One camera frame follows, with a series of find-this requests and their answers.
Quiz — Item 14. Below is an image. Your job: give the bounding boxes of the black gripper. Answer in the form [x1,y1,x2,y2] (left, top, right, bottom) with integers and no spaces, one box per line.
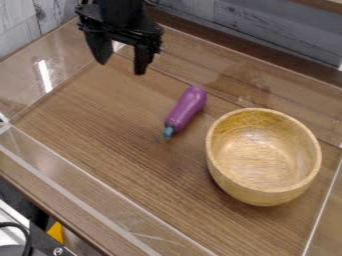
[75,0,163,75]

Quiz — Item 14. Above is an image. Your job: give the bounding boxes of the purple toy eggplant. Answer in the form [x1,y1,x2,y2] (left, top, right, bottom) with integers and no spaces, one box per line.
[163,86,207,139]

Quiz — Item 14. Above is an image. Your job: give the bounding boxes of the brown wooden bowl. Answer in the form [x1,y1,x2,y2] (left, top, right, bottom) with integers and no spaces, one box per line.
[206,108,322,207]

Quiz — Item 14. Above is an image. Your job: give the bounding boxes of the clear acrylic barrier wall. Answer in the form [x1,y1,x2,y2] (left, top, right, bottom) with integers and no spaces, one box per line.
[0,121,215,256]

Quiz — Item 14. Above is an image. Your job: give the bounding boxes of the black cable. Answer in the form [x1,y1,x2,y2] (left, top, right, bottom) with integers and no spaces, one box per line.
[0,221,34,256]

